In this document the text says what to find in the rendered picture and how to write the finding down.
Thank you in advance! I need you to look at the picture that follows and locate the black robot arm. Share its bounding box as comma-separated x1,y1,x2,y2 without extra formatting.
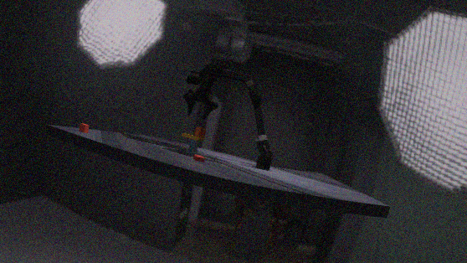
187,63,273,171

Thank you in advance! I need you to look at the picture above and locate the yellow bar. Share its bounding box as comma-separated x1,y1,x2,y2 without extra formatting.
182,126,206,142

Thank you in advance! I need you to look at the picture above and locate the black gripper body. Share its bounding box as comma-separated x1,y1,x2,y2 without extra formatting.
183,86,218,109

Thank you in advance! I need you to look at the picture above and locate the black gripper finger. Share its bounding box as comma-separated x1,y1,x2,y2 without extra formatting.
185,99,195,115
202,106,215,120

